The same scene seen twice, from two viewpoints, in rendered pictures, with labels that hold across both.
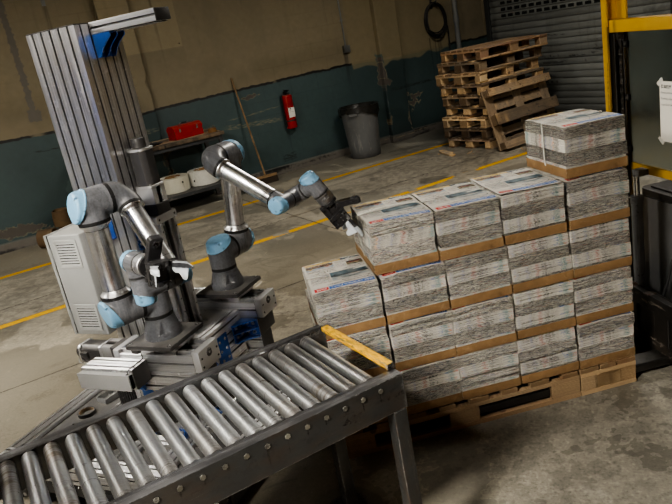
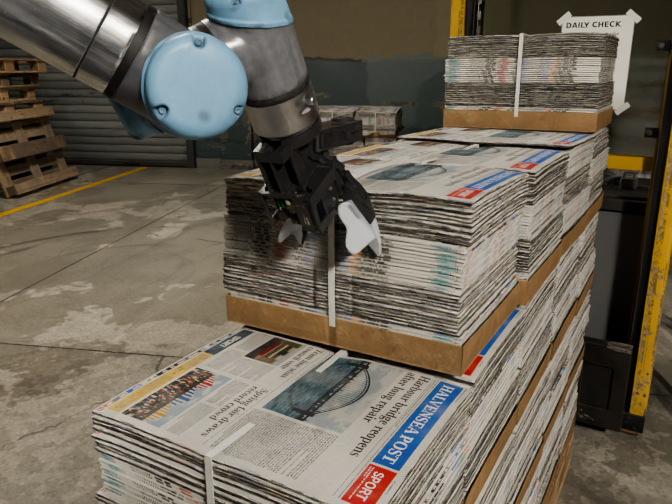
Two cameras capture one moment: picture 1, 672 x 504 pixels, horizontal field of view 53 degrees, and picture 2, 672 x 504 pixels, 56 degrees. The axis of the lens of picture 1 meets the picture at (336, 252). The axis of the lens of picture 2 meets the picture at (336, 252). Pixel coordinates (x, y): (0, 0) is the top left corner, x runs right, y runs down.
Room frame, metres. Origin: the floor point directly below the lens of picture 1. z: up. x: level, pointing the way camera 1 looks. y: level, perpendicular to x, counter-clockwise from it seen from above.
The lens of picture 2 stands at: (2.34, 0.52, 1.21)
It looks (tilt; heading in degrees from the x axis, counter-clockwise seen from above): 16 degrees down; 307
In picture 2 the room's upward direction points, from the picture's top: straight up
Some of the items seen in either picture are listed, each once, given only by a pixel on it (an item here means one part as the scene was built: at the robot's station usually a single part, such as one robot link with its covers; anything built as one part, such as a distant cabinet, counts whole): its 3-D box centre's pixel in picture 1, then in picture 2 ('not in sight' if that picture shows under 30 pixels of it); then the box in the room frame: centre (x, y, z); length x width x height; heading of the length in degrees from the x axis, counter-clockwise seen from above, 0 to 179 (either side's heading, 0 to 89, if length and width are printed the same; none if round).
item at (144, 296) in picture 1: (147, 287); not in sight; (2.21, 0.67, 1.12); 0.11 x 0.08 x 0.11; 128
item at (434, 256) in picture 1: (402, 257); (442, 313); (2.74, -0.28, 0.86); 0.29 x 0.16 x 0.04; 97
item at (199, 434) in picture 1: (192, 425); not in sight; (1.82, 0.53, 0.77); 0.47 x 0.05 x 0.05; 27
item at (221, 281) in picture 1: (225, 274); not in sight; (2.93, 0.52, 0.87); 0.15 x 0.15 x 0.10
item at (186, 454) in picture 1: (172, 434); not in sight; (1.79, 0.59, 0.77); 0.47 x 0.05 x 0.05; 27
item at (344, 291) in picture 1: (442, 331); (414, 485); (2.86, -0.42, 0.42); 1.17 x 0.39 x 0.83; 98
